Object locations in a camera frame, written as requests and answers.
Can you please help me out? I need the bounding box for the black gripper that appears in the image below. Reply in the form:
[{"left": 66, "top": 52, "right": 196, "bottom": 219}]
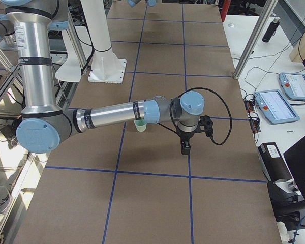
[{"left": 176, "top": 121, "right": 199, "bottom": 155}]

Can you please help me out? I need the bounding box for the green cup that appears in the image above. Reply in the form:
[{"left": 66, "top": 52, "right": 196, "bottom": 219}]
[{"left": 134, "top": 119, "right": 147, "bottom": 132}]

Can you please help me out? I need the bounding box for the brown paper table mat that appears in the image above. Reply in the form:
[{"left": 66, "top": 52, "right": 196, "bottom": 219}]
[{"left": 14, "top": 1, "right": 281, "bottom": 243}]

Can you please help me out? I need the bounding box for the black box with label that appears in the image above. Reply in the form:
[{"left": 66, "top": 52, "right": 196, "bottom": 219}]
[{"left": 258, "top": 142, "right": 292, "bottom": 182}]

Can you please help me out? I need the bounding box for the near teach pendant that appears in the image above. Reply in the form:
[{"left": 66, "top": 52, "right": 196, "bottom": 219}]
[{"left": 254, "top": 89, "right": 300, "bottom": 125}]

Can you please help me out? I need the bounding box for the teach pendant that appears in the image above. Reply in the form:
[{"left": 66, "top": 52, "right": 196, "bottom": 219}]
[
  {"left": 254, "top": 89, "right": 300, "bottom": 125},
  {"left": 279, "top": 73, "right": 305, "bottom": 101}
]

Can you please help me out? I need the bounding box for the far teach pendant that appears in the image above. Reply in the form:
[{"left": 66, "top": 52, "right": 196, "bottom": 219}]
[{"left": 279, "top": 73, "right": 305, "bottom": 101}]

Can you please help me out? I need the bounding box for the black water bottle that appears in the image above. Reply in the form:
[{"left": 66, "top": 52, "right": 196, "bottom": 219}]
[{"left": 262, "top": 17, "right": 281, "bottom": 43}]

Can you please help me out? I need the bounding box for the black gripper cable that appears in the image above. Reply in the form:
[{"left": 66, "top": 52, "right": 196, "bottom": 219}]
[{"left": 167, "top": 87, "right": 232, "bottom": 146}]

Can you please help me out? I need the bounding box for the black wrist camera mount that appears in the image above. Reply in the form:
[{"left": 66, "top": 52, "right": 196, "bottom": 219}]
[{"left": 199, "top": 115, "right": 214, "bottom": 137}]

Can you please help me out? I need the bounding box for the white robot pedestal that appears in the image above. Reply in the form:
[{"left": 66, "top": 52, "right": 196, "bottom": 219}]
[{"left": 81, "top": 0, "right": 127, "bottom": 84}]

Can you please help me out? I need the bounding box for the aluminium frame post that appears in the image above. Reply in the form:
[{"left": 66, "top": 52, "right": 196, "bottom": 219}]
[{"left": 232, "top": 0, "right": 278, "bottom": 80}]

